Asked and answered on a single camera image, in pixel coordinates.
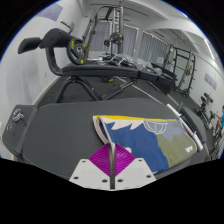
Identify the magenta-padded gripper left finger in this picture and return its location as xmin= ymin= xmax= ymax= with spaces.
xmin=69 ymin=143 xmax=113 ymax=191

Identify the black roller-pad adjustable bench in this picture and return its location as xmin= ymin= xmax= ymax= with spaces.
xmin=17 ymin=28 xmax=178 ymax=103

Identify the blue olive patterned towel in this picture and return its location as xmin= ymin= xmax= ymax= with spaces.
xmin=92 ymin=114 xmax=198 ymax=174

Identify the black box platform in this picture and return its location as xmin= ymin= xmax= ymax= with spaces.
xmin=151 ymin=61 xmax=178 ymax=94

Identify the person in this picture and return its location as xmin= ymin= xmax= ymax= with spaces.
xmin=213 ymin=105 xmax=224 ymax=138

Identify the black power rack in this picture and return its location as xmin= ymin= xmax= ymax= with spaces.
xmin=163 ymin=44 xmax=198 ymax=98

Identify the grey smith machine frame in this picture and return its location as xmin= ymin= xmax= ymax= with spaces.
xmin=81 ymin=4 xmax=126 ymax=61

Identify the small purple wall poster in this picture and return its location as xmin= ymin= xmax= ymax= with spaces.
xmin=203 ymin=72 xmax=218 ymax=91

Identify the group of dumbbells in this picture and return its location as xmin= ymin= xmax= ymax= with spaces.
xmin=99 ymin=53 xmax=161 ymax=73

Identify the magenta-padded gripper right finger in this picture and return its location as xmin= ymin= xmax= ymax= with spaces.
xmin=112 ymin=143 xmax=157 ymax=191

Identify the metal key bunch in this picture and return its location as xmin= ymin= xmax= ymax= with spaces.
xmin=6 ymin=108 xmax=26 ymax=131

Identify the grey window curtain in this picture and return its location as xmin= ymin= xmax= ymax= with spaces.
xmin=89 ymin=21 xmax=139 ymax=56
xmin=139 ymin=31 xmax=169 ymax=63

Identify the black padded workout bench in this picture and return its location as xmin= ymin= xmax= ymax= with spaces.
xmin=1 ymin=97 xmax=211 ymax=181

